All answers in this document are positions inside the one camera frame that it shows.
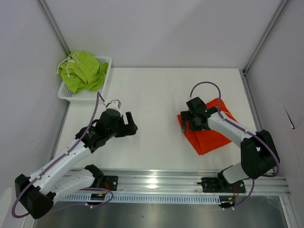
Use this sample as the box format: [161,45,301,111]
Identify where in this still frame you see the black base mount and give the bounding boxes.
[94,175,119,191]
[197,177,246,193]

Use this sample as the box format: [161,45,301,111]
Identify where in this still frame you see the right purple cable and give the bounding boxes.
[189,81,281,209]

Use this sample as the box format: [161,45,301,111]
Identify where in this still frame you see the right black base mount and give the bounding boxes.
[197,177,246,193]

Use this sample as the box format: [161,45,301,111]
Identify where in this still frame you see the left aluminium frame post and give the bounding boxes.
[37,0,70,56]

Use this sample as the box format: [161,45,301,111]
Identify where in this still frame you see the aluminium mounting rail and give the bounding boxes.
[102,169,291,196]

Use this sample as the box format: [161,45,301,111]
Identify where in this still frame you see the slotted white cable duct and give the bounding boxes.
[60,193,221,205]

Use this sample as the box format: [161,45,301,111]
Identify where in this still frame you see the right aluminium frame post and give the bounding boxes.
[242,0,292,75]

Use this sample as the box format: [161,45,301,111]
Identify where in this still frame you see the white plastic basket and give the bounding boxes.
[57,56,112,102]

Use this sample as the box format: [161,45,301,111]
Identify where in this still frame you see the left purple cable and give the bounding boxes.
[11,92,114,219]

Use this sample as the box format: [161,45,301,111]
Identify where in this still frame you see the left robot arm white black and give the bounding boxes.
[15,108,138,219]

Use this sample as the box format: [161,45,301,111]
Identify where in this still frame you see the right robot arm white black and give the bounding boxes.
[178,97,280,192]

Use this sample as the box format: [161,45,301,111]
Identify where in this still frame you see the purple cable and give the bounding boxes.
[189,81,281,209]
[11,92,114,219]

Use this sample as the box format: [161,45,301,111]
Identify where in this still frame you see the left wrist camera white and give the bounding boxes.
[106,99,121,114]

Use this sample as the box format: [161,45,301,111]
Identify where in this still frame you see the aluminium frame post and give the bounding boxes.
[242,0,292,75]
[37,0,70,56]

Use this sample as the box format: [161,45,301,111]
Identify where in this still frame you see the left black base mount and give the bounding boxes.
[94,175,119,191]

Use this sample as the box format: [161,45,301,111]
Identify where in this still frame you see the lime green shorts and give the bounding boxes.
[57,51,109,94]

